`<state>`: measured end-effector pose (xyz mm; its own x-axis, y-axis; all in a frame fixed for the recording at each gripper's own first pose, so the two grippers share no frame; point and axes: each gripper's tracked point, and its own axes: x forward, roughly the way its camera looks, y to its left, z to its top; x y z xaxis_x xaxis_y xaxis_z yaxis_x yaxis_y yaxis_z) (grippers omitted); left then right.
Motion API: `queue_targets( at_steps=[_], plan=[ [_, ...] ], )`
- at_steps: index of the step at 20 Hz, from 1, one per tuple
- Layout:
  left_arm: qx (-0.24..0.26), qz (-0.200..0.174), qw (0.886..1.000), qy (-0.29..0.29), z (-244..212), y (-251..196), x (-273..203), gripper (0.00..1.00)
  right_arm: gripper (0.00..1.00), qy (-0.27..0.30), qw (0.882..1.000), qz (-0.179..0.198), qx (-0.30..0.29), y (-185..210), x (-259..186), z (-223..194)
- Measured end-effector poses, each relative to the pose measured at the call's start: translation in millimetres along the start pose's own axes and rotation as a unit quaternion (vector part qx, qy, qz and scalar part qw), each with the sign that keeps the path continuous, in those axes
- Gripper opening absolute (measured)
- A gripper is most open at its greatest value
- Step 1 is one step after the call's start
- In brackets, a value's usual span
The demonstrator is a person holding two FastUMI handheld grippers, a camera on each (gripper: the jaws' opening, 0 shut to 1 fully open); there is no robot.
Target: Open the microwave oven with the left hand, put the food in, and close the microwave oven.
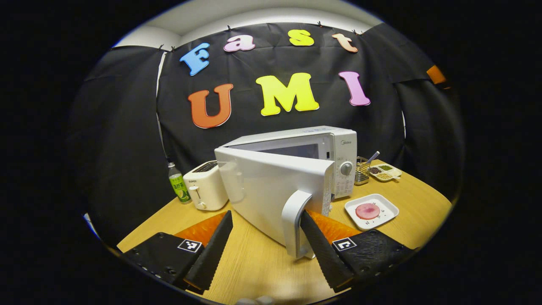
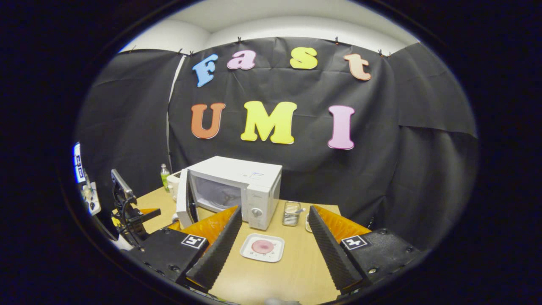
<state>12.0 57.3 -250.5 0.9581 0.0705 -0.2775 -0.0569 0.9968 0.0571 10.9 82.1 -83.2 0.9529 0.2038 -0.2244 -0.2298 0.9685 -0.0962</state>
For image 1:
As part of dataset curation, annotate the white toaster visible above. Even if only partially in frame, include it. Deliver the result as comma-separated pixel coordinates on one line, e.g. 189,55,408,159
183,161,229,211

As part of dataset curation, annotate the wire mesh basket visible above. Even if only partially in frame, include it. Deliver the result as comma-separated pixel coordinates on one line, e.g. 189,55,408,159
355,157,371,186

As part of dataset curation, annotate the green drink bottle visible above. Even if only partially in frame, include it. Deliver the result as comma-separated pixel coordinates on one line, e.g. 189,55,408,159
167,161,192,205

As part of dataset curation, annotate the white microwave oven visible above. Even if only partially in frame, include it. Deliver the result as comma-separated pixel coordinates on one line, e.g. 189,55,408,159
214,125,358,260

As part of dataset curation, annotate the white square plate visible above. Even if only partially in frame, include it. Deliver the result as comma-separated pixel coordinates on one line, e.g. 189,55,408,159
344,194,400,231

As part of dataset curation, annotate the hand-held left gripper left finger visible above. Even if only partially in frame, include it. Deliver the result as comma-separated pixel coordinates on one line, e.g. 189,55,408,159
121,211,235,296

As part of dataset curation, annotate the pink round food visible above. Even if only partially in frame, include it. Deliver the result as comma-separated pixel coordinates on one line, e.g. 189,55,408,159
355,202,381,220

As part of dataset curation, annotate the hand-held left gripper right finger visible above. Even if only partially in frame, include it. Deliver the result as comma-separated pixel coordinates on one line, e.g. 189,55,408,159
299,210,418,294

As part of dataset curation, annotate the black backdrop cloth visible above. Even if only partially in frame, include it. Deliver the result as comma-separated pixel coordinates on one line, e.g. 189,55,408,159
68,22,464,246

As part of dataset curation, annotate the white divided bean dish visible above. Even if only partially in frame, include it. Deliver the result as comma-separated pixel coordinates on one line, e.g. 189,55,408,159
369,163,403,183

